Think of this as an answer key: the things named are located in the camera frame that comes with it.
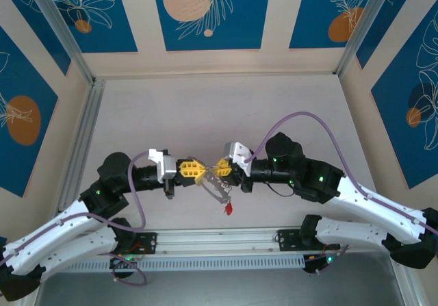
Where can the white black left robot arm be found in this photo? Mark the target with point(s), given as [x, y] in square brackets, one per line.
[68, 241]

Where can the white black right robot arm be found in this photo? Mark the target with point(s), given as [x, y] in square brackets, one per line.
[376, 206]

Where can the red key tag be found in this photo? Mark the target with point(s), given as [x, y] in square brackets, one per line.
[228, 209]

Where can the small circuit board green light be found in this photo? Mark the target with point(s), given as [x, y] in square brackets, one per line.
[328, 259]
[121, 261]

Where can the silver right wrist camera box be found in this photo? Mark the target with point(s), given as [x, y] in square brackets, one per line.
[236, 152]

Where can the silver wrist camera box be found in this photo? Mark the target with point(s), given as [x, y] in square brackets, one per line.
[236, 152]
[167, 167]

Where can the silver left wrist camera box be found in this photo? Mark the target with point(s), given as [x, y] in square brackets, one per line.
[167, 167]

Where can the aluminium frame side rail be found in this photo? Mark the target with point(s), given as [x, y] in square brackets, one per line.
[87, 124]
[409, 289]

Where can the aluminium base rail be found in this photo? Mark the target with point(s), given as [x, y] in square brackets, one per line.
[219, 242]

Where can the aluminium frame post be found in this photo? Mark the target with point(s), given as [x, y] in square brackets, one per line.
[58, 22]
[367, 22]

